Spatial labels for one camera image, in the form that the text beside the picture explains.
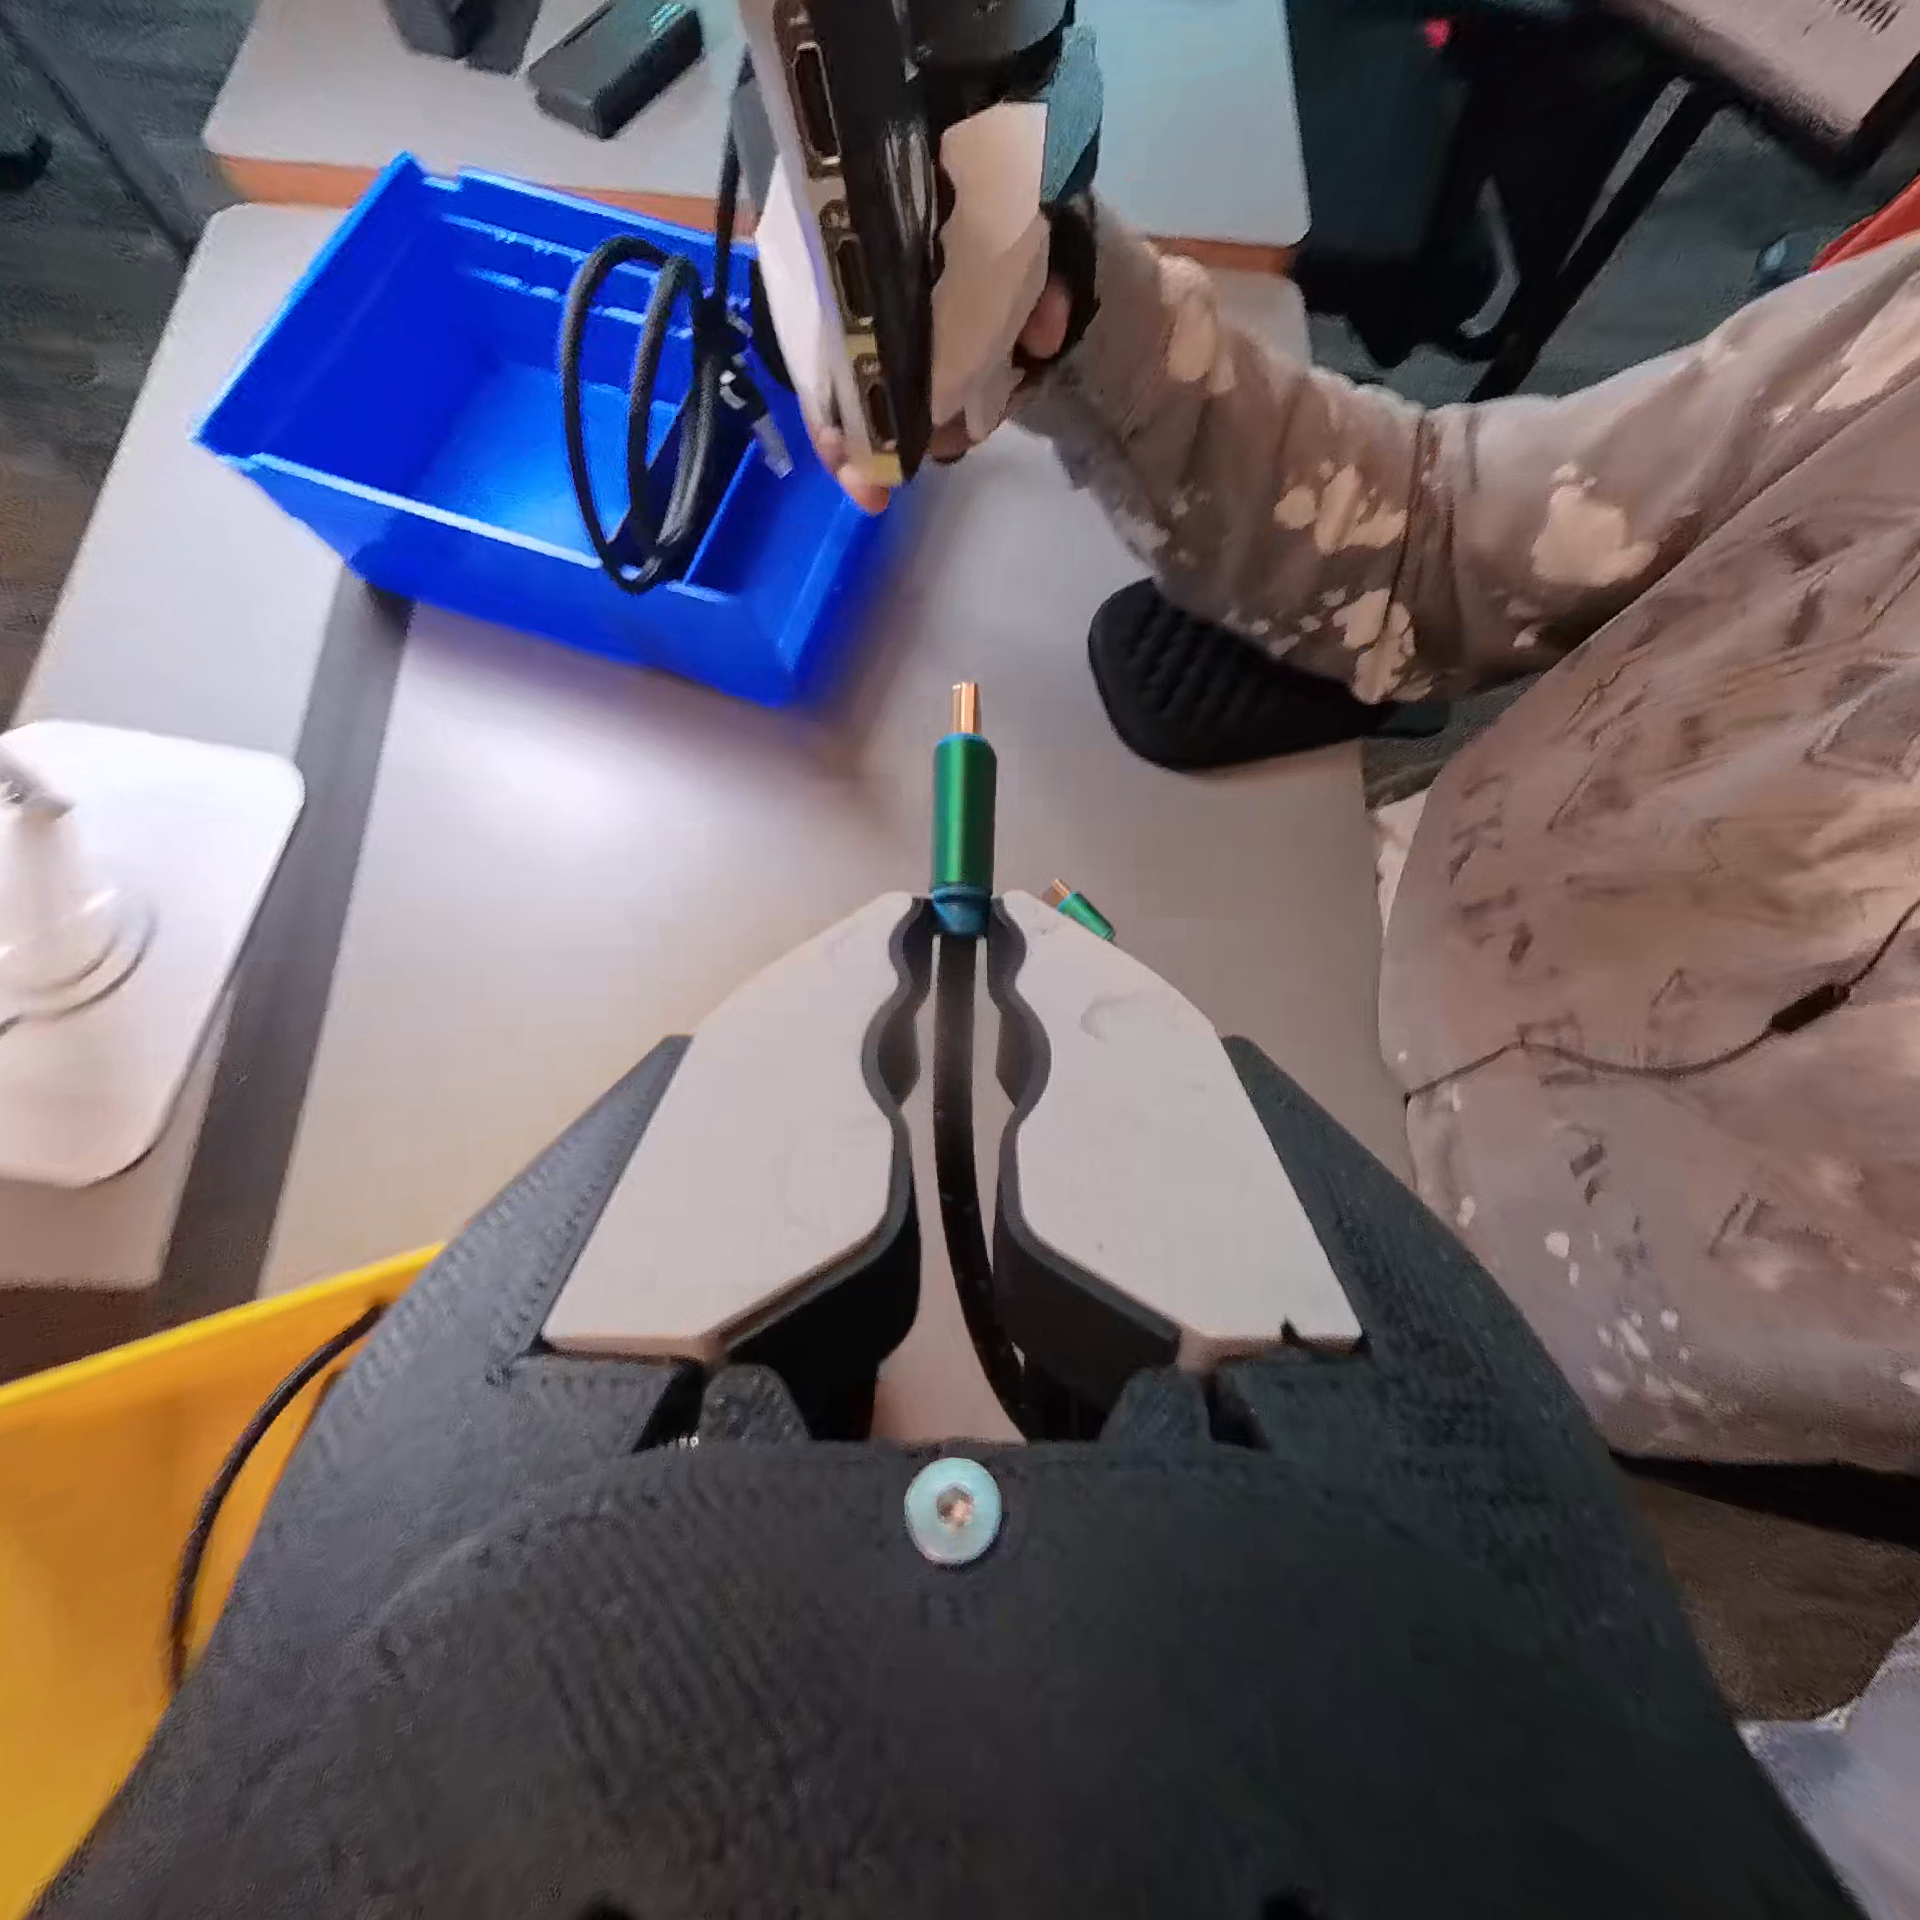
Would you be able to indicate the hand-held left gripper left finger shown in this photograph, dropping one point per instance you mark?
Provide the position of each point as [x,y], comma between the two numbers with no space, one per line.
[720,1171]

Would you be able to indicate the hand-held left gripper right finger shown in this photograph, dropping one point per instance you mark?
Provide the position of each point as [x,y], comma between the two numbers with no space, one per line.
[1170,1171]

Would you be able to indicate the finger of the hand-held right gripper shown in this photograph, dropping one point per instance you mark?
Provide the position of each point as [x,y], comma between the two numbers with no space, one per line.
[992,255]

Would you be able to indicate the dark grey usb hub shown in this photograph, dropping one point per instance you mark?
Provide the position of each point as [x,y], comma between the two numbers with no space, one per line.
[793,302]

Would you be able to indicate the blue plastic bin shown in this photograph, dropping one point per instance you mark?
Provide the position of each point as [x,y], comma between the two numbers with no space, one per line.
[452,434]

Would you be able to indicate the yellow plastic bin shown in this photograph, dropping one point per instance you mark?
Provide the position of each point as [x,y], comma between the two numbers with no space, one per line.
[90,1501]

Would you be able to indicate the person's right hand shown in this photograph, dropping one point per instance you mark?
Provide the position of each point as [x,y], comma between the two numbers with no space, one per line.
[863,485]

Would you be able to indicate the wood edged grey table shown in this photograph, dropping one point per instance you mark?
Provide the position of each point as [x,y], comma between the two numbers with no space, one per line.
[1198,119]

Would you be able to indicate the small black box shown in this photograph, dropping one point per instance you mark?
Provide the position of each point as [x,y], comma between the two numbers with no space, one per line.
[614,65]

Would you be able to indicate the black office chair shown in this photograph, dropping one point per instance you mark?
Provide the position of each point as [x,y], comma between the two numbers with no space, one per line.
[1424,150]

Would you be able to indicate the black wrist rest pad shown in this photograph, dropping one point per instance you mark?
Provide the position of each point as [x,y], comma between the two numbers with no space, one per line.
[1198,690]

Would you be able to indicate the person's grey patterned clothing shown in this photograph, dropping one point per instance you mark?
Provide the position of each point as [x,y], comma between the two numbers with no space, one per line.
[1651,900]

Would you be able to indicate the dark charger block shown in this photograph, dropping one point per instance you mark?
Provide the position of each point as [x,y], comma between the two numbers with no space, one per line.
[452,32]

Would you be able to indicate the white board stand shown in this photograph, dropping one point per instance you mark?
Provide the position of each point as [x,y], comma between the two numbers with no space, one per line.
[134,961]

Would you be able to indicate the black framed white sign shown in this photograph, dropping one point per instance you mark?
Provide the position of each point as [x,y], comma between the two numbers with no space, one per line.
[1770,42]

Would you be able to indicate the orange red object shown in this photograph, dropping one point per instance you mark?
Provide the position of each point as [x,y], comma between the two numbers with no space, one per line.
[1883,232]

